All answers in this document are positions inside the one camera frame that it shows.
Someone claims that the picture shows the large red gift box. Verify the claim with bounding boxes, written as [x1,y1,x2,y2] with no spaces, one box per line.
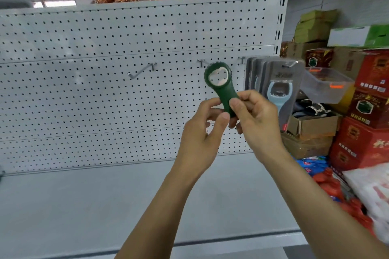
[329,116,389,172]

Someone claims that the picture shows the white and green carton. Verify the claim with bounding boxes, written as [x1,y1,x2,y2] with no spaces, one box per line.
[327,24,389,49]

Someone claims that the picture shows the person's right hand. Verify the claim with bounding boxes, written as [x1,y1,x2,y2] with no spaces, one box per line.
[228,89,288,166]

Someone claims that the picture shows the black and white shoes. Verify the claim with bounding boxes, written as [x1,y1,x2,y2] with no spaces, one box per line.
[292,98,332,119]

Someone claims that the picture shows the stack of olive green boxes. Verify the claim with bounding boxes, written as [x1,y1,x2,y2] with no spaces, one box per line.
[293,9,339,44]

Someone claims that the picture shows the tall brown carton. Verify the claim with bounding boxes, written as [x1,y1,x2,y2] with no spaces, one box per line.
[331,47,367,81]

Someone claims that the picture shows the person's left hand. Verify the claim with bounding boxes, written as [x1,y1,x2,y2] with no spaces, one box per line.
[174,97,231,178]

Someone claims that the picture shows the clear plastic container orange latches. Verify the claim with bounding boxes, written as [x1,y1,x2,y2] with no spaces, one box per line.
[300,67,355,104]

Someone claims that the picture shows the flat brown cardboard box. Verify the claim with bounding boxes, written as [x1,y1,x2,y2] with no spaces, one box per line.
[281,132,334,160]

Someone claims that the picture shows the person's right forearm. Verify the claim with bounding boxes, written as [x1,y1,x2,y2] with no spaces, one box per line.
[258,148,389,259]

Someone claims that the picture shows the open cardboard box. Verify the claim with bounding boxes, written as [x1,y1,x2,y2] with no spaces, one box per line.
[286,111,343,141]

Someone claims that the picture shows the dark brown gift box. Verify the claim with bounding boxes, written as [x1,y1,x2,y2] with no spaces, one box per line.
[305,48,334,68]

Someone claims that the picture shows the white bag red print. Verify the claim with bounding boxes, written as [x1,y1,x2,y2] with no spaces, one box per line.
[342,162,389,245]

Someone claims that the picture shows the blue printed packet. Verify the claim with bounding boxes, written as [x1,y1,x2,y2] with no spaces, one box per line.
[295,155,330,177]

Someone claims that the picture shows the white pegboard back panel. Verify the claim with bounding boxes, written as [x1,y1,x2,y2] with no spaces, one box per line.
[0,0,289,176]

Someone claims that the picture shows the red gift box green emblem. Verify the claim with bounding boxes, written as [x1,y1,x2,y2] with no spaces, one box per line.
[347,88,389,129]

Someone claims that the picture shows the person's left forearm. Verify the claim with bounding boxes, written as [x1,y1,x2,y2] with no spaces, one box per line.
[115,164,211,259]

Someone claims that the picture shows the packaged light blue bottle opener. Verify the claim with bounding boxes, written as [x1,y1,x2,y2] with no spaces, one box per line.
[262,57,306,133]

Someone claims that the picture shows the plain brown cardboard box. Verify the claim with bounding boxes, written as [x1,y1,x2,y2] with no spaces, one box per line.
[286,41,328,59]

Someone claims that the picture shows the green bottle opener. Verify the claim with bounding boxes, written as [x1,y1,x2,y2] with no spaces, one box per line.
[204,62,241,118]

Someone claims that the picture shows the yellow box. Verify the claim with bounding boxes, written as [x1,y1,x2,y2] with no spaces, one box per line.
[330,85,357,114]

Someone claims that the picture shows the white metal shelf board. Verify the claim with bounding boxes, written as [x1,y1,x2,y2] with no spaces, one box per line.
[0,152,310,259]

